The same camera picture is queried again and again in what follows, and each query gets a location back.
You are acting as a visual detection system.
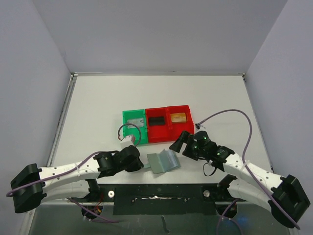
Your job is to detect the green leather card holder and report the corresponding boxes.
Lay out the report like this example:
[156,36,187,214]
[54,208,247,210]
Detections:
[143,149,180,174]

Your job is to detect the silver card in green bin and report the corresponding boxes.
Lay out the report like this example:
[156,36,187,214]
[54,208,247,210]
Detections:
[127,117,144,128]

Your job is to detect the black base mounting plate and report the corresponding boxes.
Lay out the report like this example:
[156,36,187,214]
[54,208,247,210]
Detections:
[70,183,247,216]

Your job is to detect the black card in red bin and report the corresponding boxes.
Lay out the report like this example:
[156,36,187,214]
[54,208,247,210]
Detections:
[148,116,165,126]

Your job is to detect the red bin right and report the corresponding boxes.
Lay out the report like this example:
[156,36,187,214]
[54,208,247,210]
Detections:
[167,105,194,141]

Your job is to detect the orange card in red bin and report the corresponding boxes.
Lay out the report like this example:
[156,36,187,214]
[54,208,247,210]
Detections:
[170,112,187,123]

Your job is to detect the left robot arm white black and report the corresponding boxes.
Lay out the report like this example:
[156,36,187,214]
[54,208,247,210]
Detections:
[6,145,143,213]

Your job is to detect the red bin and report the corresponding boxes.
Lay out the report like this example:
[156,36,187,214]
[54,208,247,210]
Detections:
[167,105,194,141]
[145,107,170,143]

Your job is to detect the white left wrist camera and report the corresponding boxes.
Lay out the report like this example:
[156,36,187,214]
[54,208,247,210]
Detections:
[120,135,135,149]

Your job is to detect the purple cable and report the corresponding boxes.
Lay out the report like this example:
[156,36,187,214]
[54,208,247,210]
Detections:
[6,123,144,198]
[195,109,300,231]

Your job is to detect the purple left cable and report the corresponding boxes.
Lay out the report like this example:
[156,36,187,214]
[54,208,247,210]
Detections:
[6,123,144,198]

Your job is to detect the red bin middle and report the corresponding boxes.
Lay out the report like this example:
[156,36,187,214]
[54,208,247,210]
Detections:
[145,107,170,143]

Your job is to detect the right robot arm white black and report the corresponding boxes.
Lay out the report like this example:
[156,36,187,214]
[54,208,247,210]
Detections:
[169,131,311,228]

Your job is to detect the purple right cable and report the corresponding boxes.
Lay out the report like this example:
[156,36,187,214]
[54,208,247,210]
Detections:
[195,109,300,231]

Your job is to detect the green plastic bin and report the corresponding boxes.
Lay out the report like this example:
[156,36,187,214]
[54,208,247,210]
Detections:
[122,109,148,145]

